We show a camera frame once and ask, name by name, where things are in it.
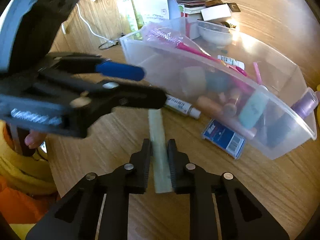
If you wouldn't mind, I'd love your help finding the pink bag in bin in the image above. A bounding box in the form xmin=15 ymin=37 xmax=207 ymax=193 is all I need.
xmin=140 ymin=23 xmax=213 ymax=59

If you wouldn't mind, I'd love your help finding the yellow green spray bottle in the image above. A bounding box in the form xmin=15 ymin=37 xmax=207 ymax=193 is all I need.
xmin=119 ymin=0 xmax=144 ymax=32

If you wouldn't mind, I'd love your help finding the blue Max staples box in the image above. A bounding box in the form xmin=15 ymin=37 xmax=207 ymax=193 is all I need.
xmin=202 ymin=119 xmax=246 ymax=159

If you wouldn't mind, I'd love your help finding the pale green highlighter pen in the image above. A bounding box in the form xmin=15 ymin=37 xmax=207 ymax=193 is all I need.
xmin=148 ymin=109 xmax=172 ymax=194

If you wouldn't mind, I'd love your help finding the small white cardboard box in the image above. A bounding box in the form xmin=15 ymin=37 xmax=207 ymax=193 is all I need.
xmin=201 ymin=4 xmax=232 ymax=21

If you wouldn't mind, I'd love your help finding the stack of books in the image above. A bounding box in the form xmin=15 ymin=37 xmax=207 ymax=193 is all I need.
xmin=175 ymin=0 xmax=209 ymax=16

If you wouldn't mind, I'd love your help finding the white printed paper box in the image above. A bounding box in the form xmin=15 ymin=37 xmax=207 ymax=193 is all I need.
xmin=132 ymin=0 xmax=181 ymax=24

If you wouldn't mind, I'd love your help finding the mint green white tube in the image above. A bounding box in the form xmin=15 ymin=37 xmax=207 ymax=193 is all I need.
xmin=238 ymin=90 xmax=268 ymax=129

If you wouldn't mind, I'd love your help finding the purple cap small bottle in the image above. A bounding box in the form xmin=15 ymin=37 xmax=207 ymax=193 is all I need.
xmin=291 ymin=87 xmax=319 ymax=119

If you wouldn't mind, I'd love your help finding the person's left hand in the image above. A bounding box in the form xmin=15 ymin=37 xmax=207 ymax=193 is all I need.
xmin=24 ymin=131 xmax=47 ymax=149

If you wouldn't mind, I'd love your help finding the wire ring on desk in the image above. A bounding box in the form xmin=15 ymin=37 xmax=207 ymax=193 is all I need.
xmin=98 ymin=39 xmax=121 ymax=50

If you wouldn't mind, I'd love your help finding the white charging cable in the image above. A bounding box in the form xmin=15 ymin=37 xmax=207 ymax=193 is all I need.
xmin=61 ymin=0 xmax=116 ymax=43

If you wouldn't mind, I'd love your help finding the clear plastic storage bin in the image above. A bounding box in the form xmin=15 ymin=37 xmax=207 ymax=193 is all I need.
xmin=120 ymin=18 xmax=317 ymax=159

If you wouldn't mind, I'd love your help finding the white green ointment tube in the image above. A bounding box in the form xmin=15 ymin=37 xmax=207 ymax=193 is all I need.
xmin=165 ymin=95 xmax=201 ymax=119

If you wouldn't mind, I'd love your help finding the white bowl of beads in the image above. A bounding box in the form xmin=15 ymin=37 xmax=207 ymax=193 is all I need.
xmin=197 ymin=20 xmax=233 ymax=48

